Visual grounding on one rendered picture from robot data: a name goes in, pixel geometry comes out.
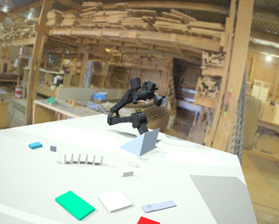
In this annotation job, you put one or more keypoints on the red rectangular block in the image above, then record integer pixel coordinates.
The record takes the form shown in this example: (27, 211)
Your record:
(143, 220)

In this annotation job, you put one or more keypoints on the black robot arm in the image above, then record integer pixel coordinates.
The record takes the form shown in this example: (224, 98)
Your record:
(138, 119)

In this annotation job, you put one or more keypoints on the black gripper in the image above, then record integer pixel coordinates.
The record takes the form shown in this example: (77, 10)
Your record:
(157, 99)

